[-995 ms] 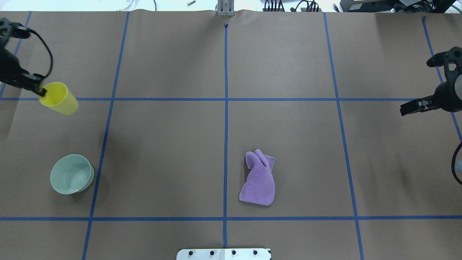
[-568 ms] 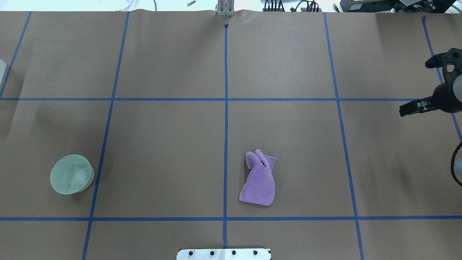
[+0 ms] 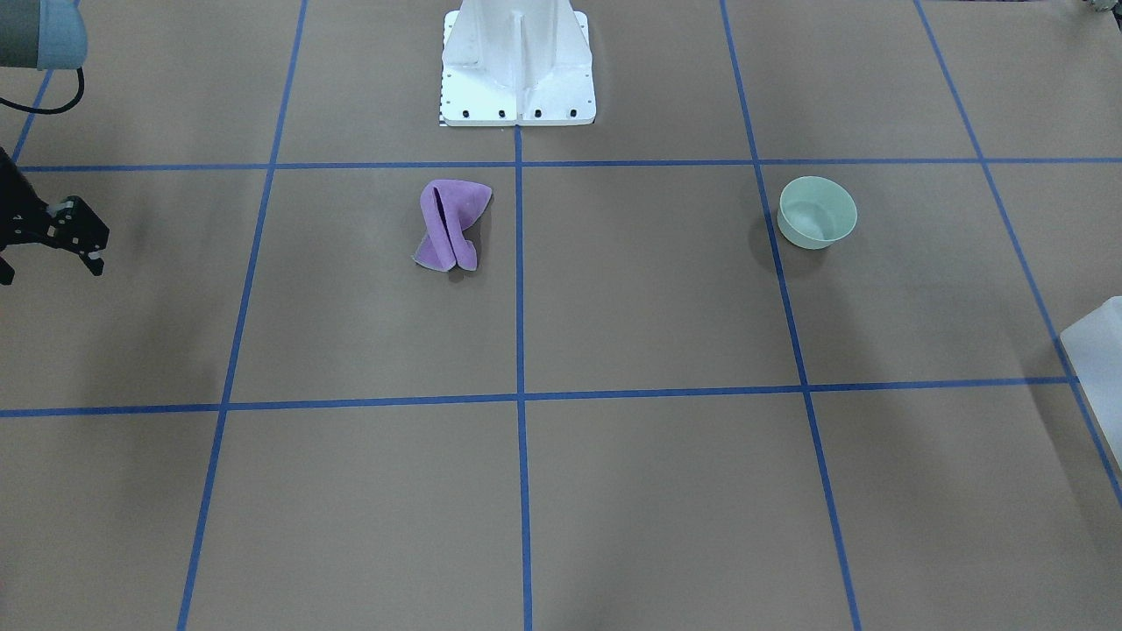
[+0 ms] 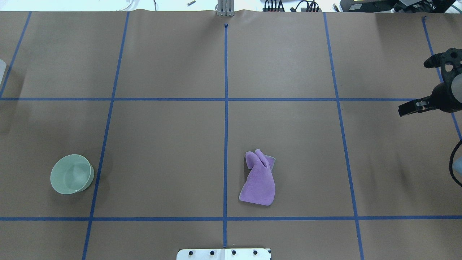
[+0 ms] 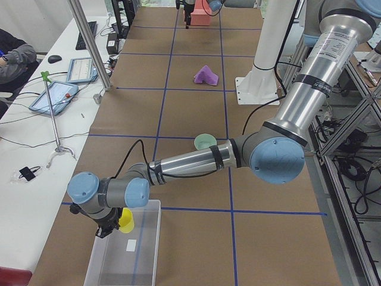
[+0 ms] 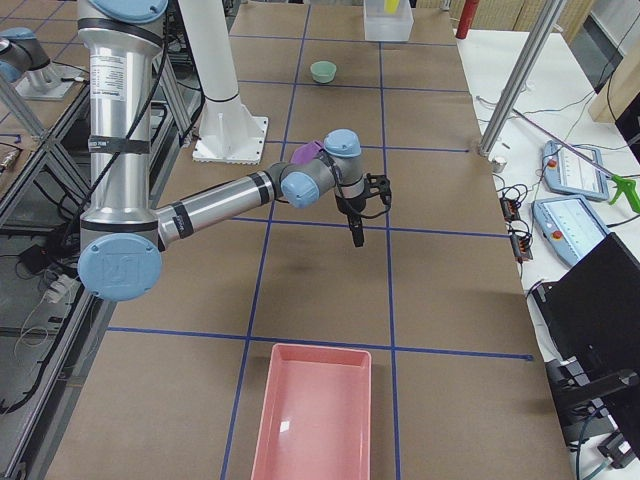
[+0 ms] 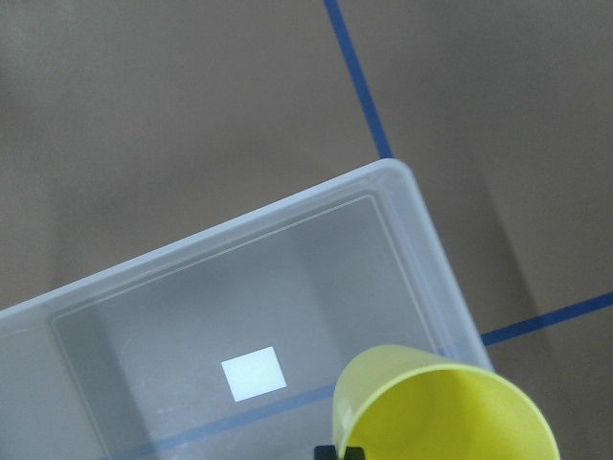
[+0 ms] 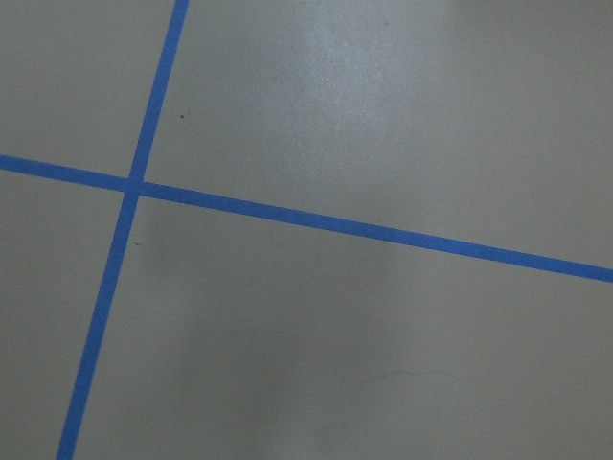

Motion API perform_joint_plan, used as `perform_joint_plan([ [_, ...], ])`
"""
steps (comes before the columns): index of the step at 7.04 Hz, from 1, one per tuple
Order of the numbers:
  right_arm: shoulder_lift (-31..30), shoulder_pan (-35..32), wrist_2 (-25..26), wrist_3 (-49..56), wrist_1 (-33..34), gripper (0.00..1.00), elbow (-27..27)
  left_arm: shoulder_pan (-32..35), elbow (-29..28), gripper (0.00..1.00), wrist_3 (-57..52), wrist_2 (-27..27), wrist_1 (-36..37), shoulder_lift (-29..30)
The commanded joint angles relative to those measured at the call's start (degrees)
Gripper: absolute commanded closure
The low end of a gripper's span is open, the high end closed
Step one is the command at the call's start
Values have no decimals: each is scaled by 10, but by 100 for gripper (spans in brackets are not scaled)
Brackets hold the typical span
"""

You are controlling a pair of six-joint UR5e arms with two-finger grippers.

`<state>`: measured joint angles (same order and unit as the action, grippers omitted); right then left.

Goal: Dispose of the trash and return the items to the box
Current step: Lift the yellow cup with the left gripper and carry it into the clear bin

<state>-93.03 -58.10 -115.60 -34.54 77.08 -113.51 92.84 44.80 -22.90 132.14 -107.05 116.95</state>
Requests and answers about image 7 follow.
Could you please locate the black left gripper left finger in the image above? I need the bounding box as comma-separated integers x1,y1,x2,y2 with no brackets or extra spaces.
313,445,336,460

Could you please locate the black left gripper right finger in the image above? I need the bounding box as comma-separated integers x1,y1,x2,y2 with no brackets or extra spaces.
345,447,365,460

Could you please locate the yellow plastic cup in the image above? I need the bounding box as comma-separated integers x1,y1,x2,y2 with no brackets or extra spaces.
332,345,560,459

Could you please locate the clear plastic storage box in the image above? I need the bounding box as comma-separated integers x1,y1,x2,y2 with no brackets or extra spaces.
1,159,490,459

